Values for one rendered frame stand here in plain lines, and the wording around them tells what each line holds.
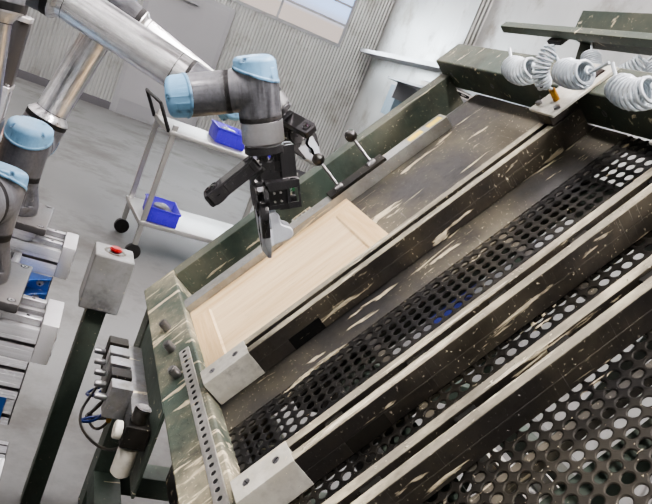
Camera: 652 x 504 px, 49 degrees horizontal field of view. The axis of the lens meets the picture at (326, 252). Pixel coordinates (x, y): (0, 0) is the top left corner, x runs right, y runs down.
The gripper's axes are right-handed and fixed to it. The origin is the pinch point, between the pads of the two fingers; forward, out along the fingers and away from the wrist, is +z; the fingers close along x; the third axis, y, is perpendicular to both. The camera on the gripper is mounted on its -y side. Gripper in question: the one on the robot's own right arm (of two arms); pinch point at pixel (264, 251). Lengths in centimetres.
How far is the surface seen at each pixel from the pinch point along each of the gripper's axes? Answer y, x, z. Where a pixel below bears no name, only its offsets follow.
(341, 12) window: 313, 1059, -3
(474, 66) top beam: 79, 76, -19
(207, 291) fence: -9, 70, 35
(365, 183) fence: 41, 71, 10
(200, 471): -18.3, -4.1, 41.7
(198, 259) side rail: -9, 93, 33
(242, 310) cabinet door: -1, 51, 34
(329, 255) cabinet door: 23, 47, 21
